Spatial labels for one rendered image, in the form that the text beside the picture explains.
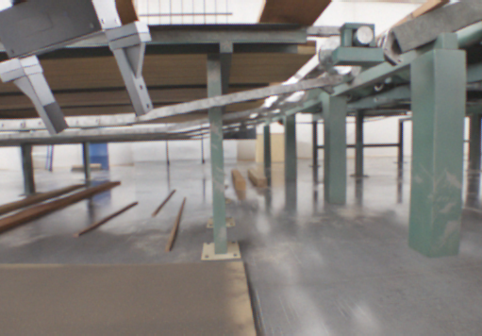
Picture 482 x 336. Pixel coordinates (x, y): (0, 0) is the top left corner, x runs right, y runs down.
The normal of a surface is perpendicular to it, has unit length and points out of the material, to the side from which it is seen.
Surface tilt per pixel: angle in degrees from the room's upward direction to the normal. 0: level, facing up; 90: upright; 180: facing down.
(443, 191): 90
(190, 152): 90
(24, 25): 113
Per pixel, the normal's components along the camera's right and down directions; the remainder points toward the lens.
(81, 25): -0.07, 0.48
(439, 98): 0.07, 0.08
